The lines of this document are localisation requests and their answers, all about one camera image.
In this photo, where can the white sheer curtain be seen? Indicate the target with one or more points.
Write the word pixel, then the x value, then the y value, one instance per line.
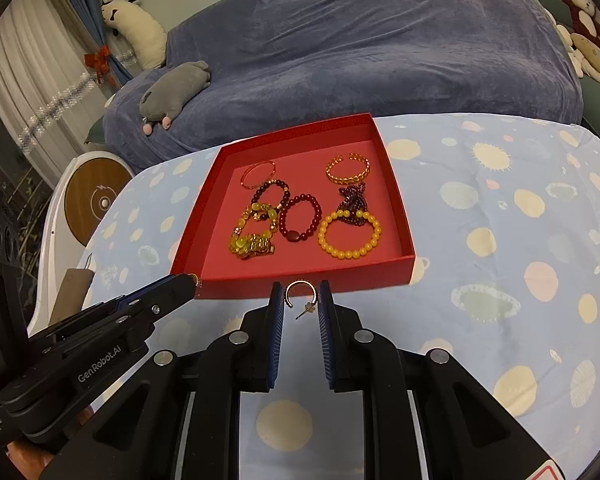
pixel 35 90

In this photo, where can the blue-grey velvet blanket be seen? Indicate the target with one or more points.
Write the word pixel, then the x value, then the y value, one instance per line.
pixel 355 50

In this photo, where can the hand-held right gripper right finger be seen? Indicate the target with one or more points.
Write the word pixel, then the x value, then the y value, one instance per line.
pixel 327 335

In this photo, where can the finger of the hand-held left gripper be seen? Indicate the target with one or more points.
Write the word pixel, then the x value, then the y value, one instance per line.
pixel 145 291
pixel 165 302

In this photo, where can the light blue planet-print sheet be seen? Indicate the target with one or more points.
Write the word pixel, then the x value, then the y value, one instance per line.
pixel 505 260

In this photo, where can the white cow plush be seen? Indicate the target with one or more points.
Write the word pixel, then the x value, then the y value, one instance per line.
pixel 132 27

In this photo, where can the gold beaded bangle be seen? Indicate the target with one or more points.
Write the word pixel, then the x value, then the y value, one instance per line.
pixel 357 175

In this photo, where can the thin rose gold bangle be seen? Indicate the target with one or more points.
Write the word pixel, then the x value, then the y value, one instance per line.
pixel 247 175

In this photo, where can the dark purple bead strand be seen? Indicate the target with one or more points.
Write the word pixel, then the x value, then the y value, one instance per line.
pixel 352 205

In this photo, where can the silver hoop earring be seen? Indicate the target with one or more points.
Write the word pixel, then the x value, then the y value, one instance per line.
pixel 289 291

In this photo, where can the small gold earring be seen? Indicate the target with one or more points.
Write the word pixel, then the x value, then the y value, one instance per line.
pixel 196 280

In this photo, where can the blue curtain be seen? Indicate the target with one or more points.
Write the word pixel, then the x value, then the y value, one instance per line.
pixel 82 15

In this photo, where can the grey plush animal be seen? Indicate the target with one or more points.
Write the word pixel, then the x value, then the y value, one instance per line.
pixel 172 92

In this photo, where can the spotted cream plush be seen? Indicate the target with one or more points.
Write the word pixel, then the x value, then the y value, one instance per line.
pixel 591 57

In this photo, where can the red monkey plush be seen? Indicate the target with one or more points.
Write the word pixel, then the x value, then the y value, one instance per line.
pixel 585 7

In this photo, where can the person's left hand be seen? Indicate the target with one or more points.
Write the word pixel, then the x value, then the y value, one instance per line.
pixel 27 455

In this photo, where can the black speaker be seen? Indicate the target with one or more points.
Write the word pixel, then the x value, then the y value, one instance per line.
pixel 0 232

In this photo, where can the red bow curtain tieback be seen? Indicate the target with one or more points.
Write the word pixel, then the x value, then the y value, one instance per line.
pixel 98 57

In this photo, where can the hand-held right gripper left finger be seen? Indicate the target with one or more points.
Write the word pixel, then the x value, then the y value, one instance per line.
pixel 276 335

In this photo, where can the red cardboard box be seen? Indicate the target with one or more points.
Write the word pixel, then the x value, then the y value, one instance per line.
pixel 310 260

